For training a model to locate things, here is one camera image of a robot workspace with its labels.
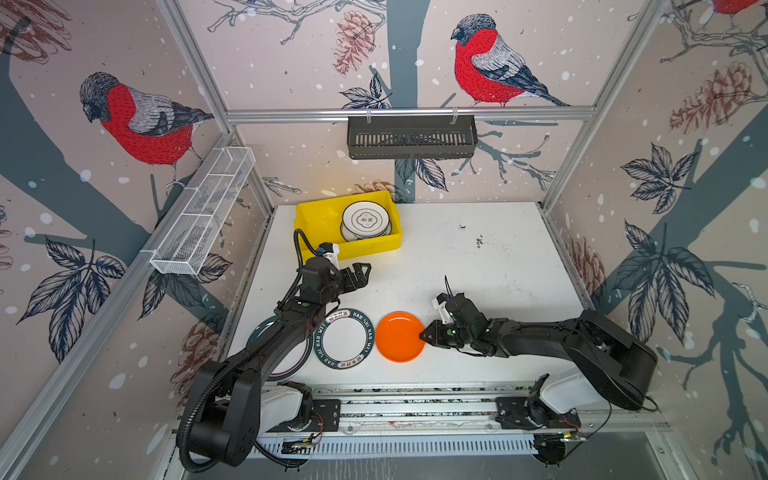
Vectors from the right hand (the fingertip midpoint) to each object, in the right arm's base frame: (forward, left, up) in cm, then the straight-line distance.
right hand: (418, 340), depth 85 cm
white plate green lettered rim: (0, +22, 0) cm, 22 cm away
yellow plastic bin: (+44, +38, +3) cm, 58 cm away
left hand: (+14, +17, +15) cm, 27 cm away
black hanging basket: (+64, +16, +28) cm, 71 cm away
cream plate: (+36, +25, +4) cm, 44 cm away
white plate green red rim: (-7, +35, +1) cm, 36 cm away
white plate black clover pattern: (+44, +20, +6) cm, 48 cm away
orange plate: (+1, +6, 0) cm, 6 cm away
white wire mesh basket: (+7, +58, +31) cm, 66 cm away
